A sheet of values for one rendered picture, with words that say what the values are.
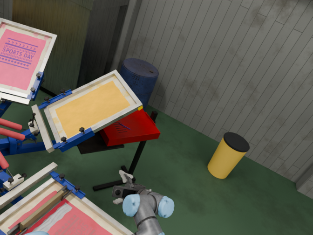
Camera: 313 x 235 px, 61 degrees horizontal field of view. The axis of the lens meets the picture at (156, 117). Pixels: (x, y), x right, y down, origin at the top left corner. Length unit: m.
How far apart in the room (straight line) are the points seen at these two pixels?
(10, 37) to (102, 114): 1.34
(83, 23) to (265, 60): 2.81
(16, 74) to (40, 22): 1.68
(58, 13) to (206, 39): 2.30
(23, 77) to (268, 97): 3.66
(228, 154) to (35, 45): 2.95
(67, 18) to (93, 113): 2.01
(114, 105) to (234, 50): 2.68
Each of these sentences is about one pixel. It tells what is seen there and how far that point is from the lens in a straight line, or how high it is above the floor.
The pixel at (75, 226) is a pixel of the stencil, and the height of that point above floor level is 0.95.
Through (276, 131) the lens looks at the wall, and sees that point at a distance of 5.09.
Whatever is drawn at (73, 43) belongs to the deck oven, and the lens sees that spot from 4.21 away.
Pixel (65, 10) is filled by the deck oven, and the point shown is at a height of 1.50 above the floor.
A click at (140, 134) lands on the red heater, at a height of 1.10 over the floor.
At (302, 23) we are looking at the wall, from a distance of 4.55.
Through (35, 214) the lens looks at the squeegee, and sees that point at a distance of 2.05.
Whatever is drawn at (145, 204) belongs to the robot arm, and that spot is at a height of 2.01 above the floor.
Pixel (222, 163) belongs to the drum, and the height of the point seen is 0.32.
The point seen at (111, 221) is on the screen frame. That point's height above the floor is 0.99.
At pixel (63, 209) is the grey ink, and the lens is 2.19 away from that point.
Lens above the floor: 2.78
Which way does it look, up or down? 33 degrees down
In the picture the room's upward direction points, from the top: 23 degrees clockwise
